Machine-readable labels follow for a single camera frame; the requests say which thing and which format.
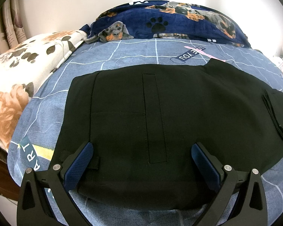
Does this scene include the black pants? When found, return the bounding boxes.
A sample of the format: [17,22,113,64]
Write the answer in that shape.
[49,59,283,211]

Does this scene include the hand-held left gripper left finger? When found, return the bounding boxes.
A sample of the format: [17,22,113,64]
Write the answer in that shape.
[17,142,94,226]

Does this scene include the navy dog print blanket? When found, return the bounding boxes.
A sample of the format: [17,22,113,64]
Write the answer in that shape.
[79,0,251,49]

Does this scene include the patterned curtain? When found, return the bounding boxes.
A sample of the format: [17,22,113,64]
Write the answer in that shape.
[0,0,26,57]

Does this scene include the blue checked bedsheet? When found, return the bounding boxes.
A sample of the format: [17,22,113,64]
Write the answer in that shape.
[7,38,283,226]

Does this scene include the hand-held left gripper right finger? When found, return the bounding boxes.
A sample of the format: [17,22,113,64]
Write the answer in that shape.
[191,142,268,226]

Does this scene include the white floral pillow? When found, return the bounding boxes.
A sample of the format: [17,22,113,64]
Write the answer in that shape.
[0,29,88,151]

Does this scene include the wooden bed frame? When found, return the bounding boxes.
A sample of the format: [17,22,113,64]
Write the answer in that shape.
[0,144,19,199]

